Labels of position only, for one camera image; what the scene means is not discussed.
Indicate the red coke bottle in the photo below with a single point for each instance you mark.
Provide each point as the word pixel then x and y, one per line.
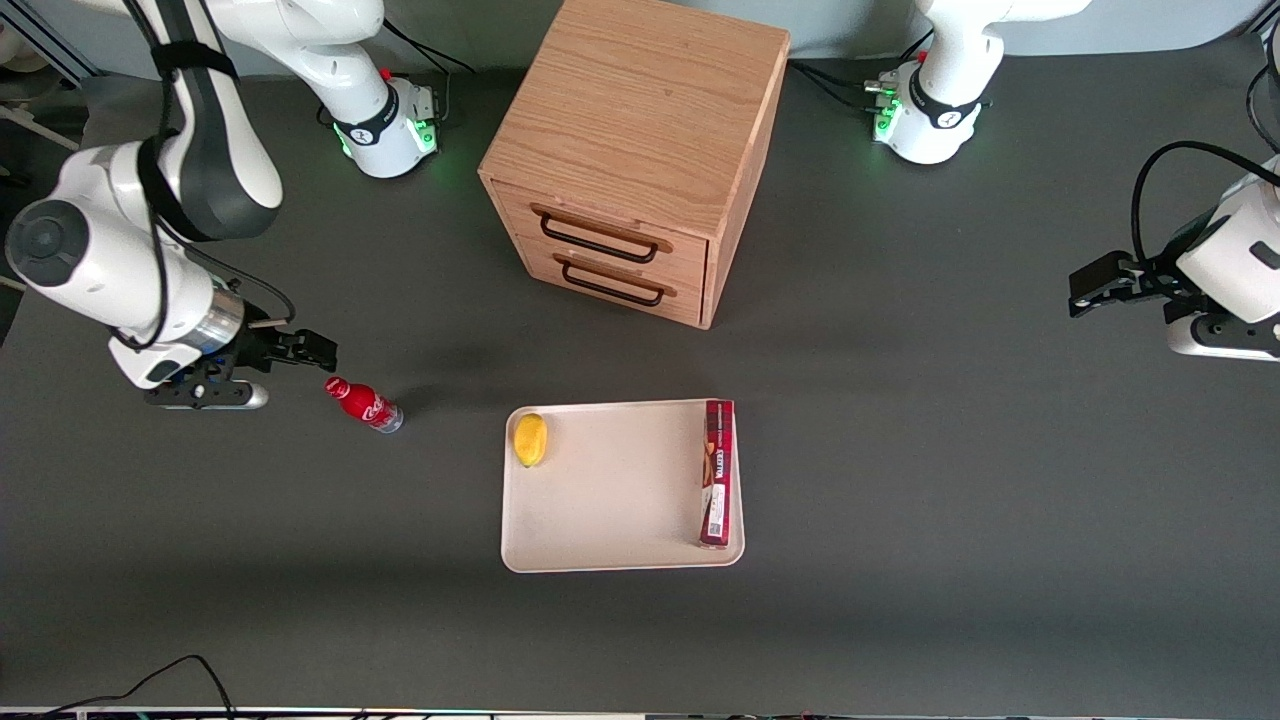
pixel 360 402

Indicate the wooden drawer front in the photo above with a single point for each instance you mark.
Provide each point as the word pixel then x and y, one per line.
pixel 690 258
pixel 690 305

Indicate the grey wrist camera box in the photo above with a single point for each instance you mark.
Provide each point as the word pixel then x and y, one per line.
pixel 1225 340
pixel 205 395

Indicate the wooden drawer cabinet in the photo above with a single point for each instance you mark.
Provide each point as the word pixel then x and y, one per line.
pixel 640 110

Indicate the grey aluminium frame bar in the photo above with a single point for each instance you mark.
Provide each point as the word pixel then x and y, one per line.
pixel 50 50

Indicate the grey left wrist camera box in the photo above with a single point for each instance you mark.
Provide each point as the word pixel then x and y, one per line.
pixel 1225 340

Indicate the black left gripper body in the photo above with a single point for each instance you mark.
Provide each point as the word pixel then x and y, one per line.
pixel 1153 279

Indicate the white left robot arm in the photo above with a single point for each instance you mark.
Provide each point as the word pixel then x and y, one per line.
pixel 1240 250

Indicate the beige plastic tray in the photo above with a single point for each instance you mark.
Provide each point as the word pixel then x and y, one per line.
pixel 620 500

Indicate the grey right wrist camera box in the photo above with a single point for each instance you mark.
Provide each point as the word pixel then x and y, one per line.
pixel 205 395

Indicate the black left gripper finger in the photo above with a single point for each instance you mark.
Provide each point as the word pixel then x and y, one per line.
pixel 1095 300
pixel 1100 270

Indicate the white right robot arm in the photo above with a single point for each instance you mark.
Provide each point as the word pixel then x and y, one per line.
pixel 100 262

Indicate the red biscuit box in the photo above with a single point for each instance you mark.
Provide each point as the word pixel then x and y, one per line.
pixel 718 480

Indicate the yellow lemon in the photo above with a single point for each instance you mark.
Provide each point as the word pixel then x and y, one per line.
pixel 530 440

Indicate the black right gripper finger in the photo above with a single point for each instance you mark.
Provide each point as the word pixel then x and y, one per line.
pixel 312 341
pixel 318 360

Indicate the white bar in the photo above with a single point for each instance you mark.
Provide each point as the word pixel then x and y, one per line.
pixel 40 128

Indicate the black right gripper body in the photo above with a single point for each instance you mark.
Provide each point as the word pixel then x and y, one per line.
pixel 254 347

